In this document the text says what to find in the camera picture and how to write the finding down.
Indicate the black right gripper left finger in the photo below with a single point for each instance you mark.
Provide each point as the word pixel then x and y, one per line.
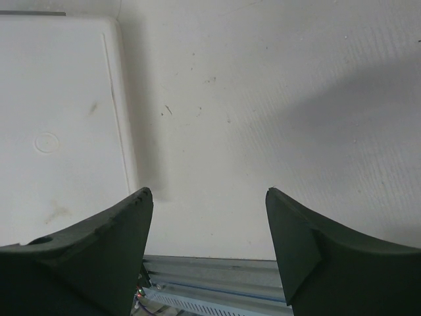
pixel 89 268

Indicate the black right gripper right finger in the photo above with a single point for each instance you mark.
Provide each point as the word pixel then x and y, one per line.
pixel 327 268

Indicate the grey slotted cable duct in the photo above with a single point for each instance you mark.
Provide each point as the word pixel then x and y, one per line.
pixel 205 307

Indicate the aluminium mounting rail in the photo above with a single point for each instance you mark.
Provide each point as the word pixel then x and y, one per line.
pixel 255 278

